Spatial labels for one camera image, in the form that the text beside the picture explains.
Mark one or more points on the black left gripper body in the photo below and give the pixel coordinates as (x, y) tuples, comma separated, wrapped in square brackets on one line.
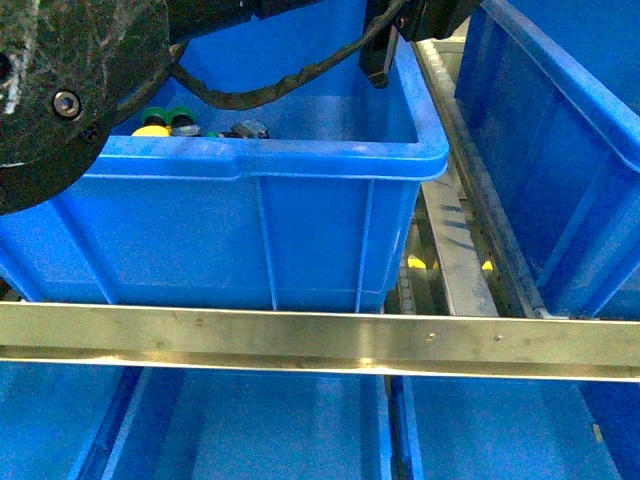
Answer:
[(421, 19)]

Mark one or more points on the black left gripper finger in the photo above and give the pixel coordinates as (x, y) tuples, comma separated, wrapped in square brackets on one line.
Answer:
[(377, 57)]

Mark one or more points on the yellow mushroom push button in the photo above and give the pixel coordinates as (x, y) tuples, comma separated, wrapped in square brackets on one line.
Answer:
[(151, 131)]

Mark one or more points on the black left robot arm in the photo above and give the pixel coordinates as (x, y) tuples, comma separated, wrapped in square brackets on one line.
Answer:
[(73, 70)]

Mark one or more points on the blue bin with buttons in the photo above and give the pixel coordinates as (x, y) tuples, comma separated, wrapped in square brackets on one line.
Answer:
[(314, 218)]

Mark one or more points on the blue empty centre bin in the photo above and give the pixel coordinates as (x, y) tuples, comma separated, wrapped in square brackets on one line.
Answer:
[(549, 91)]

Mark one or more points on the green mushroom push button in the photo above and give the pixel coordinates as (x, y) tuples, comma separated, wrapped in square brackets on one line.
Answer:
[(155, 116)]

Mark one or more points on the metal roller track divider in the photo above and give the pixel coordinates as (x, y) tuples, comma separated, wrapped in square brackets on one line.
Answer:
[(480, 263)]

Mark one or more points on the blue lower shelf bin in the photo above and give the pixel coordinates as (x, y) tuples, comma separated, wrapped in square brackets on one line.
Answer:
[(460, 428)]

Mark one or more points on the blue lower left bin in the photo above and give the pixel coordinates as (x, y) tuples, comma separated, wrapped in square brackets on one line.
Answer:
[(99, 422)]

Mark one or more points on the black switch contact block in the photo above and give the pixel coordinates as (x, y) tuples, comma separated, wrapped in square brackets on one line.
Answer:
[(251, 129)]

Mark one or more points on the metal shelf front rail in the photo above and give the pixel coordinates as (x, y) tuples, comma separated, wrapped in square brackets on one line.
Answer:
[(383, 344)]

